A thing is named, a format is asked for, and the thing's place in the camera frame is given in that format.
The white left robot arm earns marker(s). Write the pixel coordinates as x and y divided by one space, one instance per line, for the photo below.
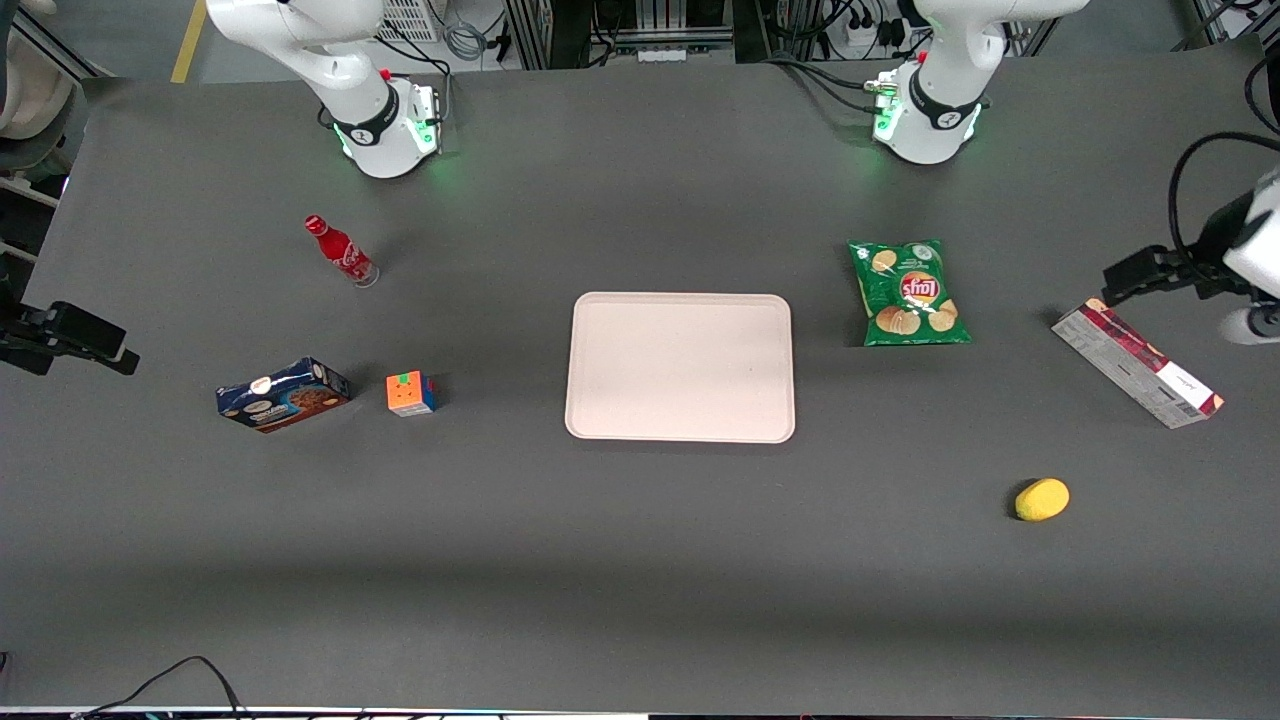
930 110

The colourful puzzle cube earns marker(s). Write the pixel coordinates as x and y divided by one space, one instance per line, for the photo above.
410 393

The red cola bottle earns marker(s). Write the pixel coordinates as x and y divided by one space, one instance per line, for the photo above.
342 252

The blue cookie box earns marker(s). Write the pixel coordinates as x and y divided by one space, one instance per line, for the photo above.
283 396

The white perforated box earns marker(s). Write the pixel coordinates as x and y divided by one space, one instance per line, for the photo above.
410 18

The yellow lemon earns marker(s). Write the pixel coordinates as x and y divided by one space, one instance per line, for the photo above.
1042 500

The beige plastic tray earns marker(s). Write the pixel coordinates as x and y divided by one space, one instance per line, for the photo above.
680 366

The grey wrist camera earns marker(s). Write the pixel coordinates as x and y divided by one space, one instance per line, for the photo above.
1250 326

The beige chair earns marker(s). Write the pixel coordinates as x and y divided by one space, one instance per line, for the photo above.
30 90

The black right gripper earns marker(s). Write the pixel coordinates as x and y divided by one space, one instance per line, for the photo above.
22 330

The white power strip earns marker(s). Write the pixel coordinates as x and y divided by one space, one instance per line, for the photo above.
663 54

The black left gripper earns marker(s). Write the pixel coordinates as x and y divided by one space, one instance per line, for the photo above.
1208 260

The green chips bag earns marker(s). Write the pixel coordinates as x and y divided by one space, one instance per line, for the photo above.
908 292

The red tartan cookie box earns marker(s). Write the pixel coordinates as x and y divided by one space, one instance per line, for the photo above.
1135 362

